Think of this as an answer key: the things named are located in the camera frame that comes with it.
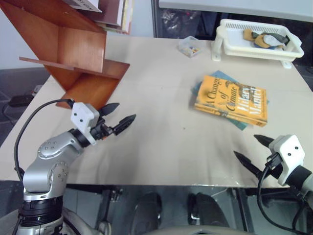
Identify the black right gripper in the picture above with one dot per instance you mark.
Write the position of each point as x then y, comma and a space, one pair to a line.
275, 167

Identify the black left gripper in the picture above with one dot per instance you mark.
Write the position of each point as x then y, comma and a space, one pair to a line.
100, 131

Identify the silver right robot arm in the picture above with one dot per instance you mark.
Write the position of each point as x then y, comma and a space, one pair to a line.
299, 180

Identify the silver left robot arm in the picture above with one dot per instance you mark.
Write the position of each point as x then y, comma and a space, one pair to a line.
49, 171

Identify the teal book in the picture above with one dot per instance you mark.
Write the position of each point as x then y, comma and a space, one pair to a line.
239, 124

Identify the orange paperback book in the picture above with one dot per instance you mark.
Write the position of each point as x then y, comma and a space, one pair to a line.
232, 98

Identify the brown wooden bookshelf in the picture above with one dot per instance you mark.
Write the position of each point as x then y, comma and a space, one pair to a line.
80, 46

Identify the dark rounded shape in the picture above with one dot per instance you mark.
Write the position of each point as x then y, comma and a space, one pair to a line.
149, 208

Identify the grey robot torso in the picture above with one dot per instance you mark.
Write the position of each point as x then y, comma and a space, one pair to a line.
195, 231

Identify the small clear plastic box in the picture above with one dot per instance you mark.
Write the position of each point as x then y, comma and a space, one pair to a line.
190, 46

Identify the books on shelf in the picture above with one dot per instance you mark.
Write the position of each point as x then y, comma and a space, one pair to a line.
126, 14

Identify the blue and yellow cloth piece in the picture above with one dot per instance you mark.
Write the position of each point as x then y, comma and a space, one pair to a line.
260, 44

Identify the white plastic basket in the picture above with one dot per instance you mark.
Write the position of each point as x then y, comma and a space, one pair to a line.
234, 40

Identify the items inside basket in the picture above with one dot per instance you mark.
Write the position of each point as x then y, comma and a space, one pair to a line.
277, 36

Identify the tan cloth piece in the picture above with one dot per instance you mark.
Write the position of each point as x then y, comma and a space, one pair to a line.
248, 34

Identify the grey desk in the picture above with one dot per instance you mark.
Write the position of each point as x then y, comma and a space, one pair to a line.
234, 6

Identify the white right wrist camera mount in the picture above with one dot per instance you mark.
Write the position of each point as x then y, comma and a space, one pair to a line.
288, 149

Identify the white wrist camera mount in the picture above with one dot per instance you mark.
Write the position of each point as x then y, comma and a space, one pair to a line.
82, 117
288, 149

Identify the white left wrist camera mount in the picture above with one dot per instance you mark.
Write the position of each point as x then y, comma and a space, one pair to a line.
82, 117

